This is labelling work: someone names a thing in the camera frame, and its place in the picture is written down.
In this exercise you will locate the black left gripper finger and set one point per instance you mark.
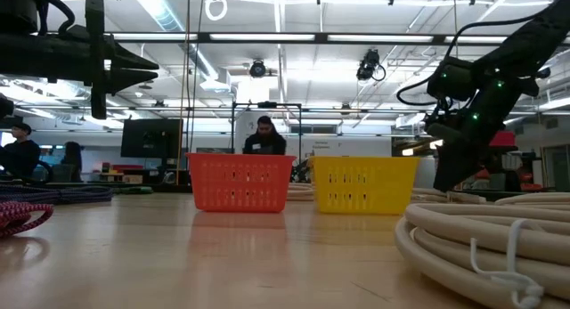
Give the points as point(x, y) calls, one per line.
point(124, 59)
point(122, 81)

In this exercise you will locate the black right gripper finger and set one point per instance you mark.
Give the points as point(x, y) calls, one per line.
point(458, 162)

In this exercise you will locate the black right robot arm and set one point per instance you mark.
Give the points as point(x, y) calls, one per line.
point(534, 37)

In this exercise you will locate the white light strip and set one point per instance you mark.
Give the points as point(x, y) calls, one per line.
point(472, 39)
point(263, 36)
point(151, 36)
point(378, 38)

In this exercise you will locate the red storage bin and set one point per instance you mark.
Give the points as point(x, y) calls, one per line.
point(505, 139)

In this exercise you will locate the black monitor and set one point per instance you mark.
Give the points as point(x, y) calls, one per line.
point(151, 137)

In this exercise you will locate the storage shelf with bins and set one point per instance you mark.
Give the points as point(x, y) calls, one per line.
point(525, 175)

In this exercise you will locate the person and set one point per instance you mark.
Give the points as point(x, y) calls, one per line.
point(73, 157)
point(20, 157)
point(265, 144)

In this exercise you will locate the yellow plastic basket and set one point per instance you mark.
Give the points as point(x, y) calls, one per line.
point(365, 186)

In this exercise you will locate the dark office chair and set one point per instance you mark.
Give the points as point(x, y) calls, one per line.
point(60, 173)

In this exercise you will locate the orange plastic basket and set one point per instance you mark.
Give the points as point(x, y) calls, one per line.
point(240, 184)

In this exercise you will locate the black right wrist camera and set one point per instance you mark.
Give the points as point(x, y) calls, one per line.
point(452, 79)

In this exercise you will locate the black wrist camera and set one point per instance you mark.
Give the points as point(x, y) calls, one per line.
point(18, 10)
point(452, 79)

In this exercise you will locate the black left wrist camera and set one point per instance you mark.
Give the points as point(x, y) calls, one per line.
point(18, 10)

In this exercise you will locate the black ceiling camera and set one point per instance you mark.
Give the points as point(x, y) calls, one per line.
point(544, 73)

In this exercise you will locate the round black overhead camera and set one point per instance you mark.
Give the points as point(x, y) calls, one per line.
point(258, 69)

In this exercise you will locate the thin black background frame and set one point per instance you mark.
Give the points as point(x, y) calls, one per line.
point(267, 105)

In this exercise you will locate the black frame crossbar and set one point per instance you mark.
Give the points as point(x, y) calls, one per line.
point(320, 37)

